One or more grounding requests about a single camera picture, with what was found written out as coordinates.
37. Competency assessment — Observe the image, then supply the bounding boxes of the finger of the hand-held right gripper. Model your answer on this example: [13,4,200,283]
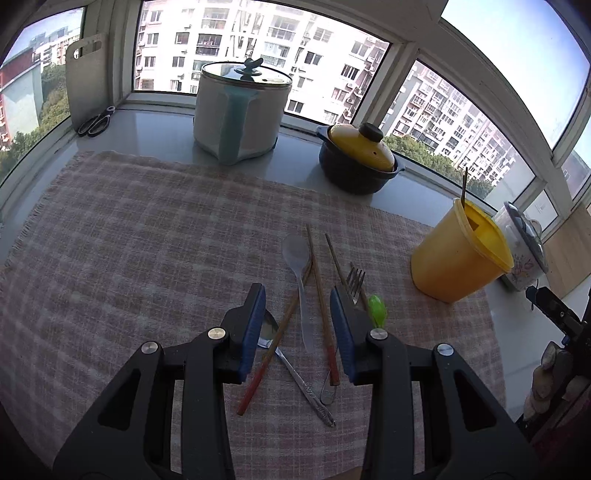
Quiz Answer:
[525,285,583,344]

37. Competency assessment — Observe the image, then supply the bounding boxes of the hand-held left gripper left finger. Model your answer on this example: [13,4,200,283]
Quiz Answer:
[52,282,267,480]

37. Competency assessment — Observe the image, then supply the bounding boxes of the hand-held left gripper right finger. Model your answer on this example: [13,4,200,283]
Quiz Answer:
[329,286,541,480]

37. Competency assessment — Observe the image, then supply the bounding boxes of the metal spoon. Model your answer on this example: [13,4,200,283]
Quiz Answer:
[257,308,337,428]

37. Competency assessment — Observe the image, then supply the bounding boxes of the green plastic spoon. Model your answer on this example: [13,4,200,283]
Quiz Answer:
[367,295,387,329]

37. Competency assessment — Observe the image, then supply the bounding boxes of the metal fork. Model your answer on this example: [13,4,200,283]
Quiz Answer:
[320,262,367,405]

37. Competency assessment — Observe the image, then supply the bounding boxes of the translucent plastic spoon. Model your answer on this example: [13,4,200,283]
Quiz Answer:
[281,234,317,354]

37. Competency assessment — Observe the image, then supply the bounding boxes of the yellow utensil holder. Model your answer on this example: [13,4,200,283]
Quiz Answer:
[410,198,515,304]

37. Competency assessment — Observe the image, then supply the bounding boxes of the white floral rice cooker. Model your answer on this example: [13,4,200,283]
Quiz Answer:
[492,202,550,292]

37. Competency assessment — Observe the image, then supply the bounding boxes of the pink checked table cloth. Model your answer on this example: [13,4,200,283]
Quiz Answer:
[0,150,509,480]

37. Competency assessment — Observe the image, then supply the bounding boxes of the dark blue casserole pot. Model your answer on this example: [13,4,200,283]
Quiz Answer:
[316,126,406,195]

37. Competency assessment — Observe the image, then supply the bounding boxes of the yellow casserole lid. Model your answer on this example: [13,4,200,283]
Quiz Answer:
[329,122,397,172]

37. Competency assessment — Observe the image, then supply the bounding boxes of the white cooking pot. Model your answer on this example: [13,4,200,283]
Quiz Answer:
[192,74,293,166]

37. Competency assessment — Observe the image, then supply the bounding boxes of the black kitchen scissors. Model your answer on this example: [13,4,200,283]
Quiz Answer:
[76,105,116,138]

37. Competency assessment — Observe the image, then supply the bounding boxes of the glass pot lid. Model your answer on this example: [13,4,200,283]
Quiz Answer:
[201,58,294,90]

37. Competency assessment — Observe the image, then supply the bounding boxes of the white framed bay window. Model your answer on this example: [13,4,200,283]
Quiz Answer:
[0,0,591,241]

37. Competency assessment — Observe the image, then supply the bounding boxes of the white cutting board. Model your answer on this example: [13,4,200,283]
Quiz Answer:
[65,33,112,132]

